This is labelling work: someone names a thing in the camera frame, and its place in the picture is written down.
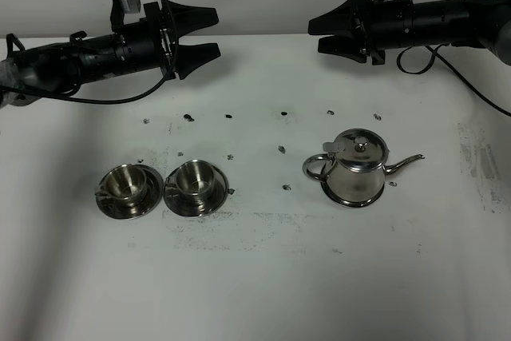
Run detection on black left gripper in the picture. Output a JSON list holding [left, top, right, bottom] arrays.
[[110, 2, 221, 80]]

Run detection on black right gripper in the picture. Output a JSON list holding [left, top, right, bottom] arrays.
[[307, 0, 414, 65]]

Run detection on stainless steel teapot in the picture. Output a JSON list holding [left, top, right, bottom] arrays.
[[302, 128, 425, 208]]

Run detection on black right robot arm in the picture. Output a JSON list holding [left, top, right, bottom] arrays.
[[308, 0, 510, 65]]

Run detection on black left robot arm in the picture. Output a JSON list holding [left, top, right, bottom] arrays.
[[1, 2, 220, 106]]

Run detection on right stainless steel teacup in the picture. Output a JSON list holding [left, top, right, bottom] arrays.
[[164, 159, 216, 200]]

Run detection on stainless steel teacup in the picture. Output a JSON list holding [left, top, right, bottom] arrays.
[[164, 159, 216, 200], [95, 164, 148, 205]]

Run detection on left stainless steel teacup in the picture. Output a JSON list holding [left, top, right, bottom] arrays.
[[95, 164, 148, 205]]

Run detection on right stainless steel saucer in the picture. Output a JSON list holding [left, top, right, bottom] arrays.
[[163, 163, 228, 217]]

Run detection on stainless steel saucer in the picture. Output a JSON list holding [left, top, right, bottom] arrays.
[[163, 163, 228, 217], [95, 163, 164, 220]]

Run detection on left stainless steel saucer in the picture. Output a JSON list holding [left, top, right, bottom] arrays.
[[95, 163, 164, 220]]

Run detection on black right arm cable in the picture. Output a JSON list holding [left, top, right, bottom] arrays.
[[396, 44, 511, 116]]

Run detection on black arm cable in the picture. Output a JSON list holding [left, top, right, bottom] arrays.
[[0, 0, 179, 105], [396, 44, 511, 116]]

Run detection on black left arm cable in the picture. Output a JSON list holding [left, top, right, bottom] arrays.
[[0, 0, 179, 105]]

